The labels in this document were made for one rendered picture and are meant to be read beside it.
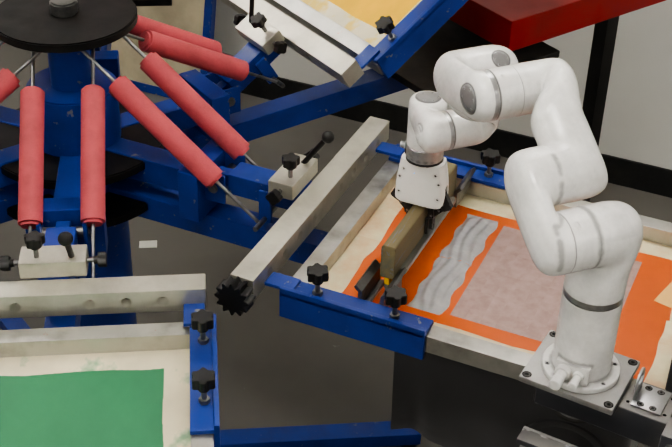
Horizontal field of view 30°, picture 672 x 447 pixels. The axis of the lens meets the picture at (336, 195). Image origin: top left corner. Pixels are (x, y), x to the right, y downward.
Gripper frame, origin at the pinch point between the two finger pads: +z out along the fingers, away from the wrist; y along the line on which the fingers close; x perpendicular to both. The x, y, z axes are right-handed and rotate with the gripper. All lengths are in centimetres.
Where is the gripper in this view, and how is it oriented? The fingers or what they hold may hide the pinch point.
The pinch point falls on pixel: (420, 220)
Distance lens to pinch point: 257.3
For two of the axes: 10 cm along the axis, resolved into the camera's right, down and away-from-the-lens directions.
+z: -0.2, 8.4, 5.4
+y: 9.1, 2.4, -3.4
